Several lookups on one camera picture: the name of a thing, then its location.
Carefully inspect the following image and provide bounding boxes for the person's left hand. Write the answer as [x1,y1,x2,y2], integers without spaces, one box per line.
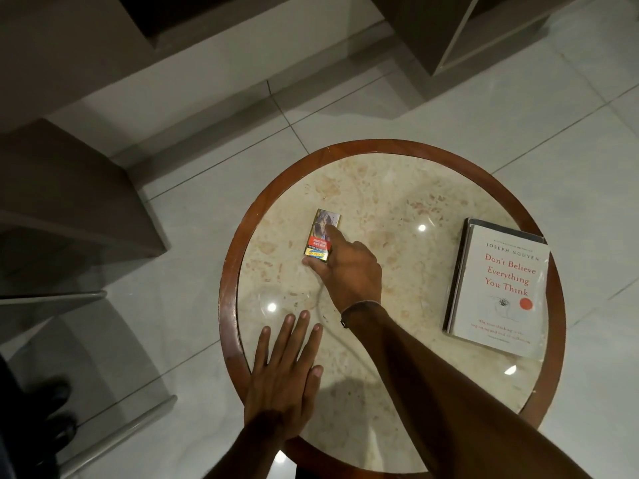
[243,310,325,435]

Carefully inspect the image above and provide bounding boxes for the person's right hand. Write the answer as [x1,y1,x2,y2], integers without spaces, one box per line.
[303,225,383,316]

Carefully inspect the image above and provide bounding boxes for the small printed cigarette pack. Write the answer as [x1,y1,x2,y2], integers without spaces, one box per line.
[301,208,343,265]

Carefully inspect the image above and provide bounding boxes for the person's right forearm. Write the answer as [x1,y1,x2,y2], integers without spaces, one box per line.
[341,303,582,479]

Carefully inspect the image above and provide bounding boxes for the person's left forearm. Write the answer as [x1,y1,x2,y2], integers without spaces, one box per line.
[202,413,295,479]

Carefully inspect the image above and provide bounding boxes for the round wooden rimmed marble table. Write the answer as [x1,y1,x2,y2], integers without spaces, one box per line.
[218,139,568,479]

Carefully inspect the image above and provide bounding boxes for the white book with red title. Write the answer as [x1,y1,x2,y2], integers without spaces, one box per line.
[446,221,552,360]

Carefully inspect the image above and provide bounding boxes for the black shoe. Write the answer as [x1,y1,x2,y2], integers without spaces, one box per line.
[29,376,74,420]
[41,415,79,460]

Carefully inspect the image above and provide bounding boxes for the brown wooden cabinet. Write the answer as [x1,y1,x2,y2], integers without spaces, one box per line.
[0,118,169,296]

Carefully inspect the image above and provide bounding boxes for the person's dark trousers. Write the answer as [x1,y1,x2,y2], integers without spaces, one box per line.
[0,351,38,479]

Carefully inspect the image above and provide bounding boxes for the brown open shelf unit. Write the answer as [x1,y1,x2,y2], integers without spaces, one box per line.
[368,0,602,79]

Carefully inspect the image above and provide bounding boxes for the thin dark wrist bracelet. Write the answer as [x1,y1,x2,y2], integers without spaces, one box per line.
[339,300,384,329]

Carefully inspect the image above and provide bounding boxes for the dark recessed wall cabinet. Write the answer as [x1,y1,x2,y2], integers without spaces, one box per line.
[114,0,382,53]

